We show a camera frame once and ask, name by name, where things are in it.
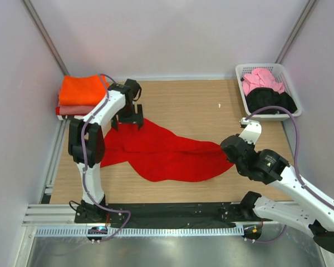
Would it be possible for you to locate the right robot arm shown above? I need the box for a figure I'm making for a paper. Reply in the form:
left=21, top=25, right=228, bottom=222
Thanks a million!
left=220, top=135, right=334, bottom=254

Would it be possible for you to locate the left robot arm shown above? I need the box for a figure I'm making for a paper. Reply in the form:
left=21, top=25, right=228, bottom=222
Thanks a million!
left=68, top=79, right=144, bottom=223

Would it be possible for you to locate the folded orange t shirt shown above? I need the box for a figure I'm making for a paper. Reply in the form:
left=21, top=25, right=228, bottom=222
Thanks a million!
left=58, top=75, right=109, bottom=106

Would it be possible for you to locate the black t shirt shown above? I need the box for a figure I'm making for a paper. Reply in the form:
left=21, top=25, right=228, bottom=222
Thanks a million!
left=245, top=87, right=297, bottom=113

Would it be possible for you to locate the white plastic laundry basket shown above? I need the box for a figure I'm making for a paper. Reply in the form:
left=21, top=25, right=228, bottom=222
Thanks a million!
left=235, top=63, right=302, bottom=117

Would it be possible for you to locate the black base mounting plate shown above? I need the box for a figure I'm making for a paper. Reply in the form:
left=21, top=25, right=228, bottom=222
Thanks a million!
left=74, top=202, right=262, bottom=229

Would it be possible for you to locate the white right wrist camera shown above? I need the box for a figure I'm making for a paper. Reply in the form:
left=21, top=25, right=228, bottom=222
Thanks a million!
left=239, top=117, right=262, bottom=145

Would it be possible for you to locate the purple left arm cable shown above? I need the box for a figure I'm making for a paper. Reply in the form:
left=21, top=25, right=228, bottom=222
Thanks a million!
left=69, top=73, right=132, bottom=255

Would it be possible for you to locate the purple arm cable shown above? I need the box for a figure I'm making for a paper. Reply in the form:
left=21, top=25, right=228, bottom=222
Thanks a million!
left=69, top=73, right=132, bottom=255
left=240, top=105, right=334, bottom=245

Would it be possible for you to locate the slotted white cable duct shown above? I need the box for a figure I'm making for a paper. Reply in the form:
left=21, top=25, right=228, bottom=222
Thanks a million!
left=35, top=225, right=244, bottom=238

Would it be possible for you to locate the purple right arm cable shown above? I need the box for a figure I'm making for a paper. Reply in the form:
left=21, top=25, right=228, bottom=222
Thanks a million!
left=240, top=105, right=334, bottom=245

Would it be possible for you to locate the aluminium rail frame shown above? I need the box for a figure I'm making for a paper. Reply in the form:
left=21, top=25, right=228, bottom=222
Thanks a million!
left=22, top=121, right=82, bottom=227

